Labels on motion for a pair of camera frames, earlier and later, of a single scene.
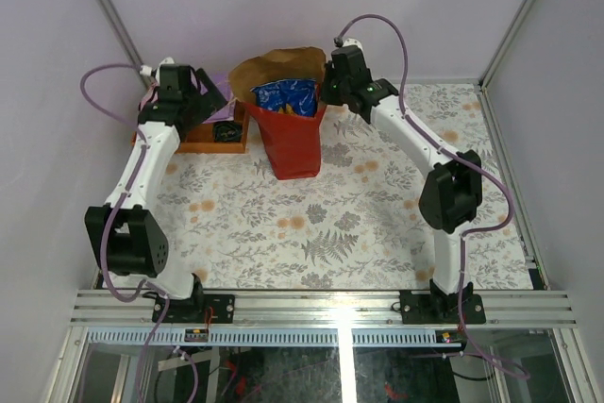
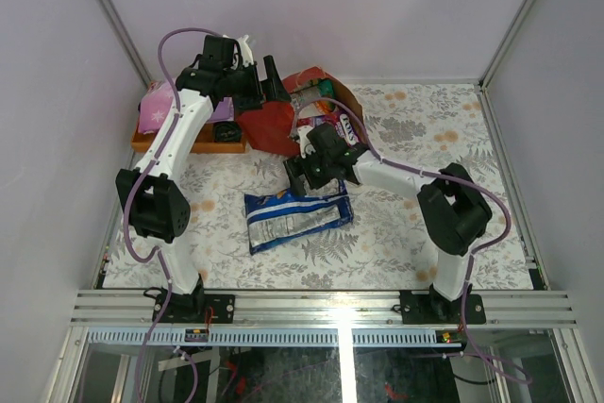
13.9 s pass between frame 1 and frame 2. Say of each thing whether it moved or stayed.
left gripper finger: moved
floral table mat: stayed
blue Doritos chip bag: moved
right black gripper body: moved
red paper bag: moved
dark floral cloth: stayed
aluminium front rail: stayed
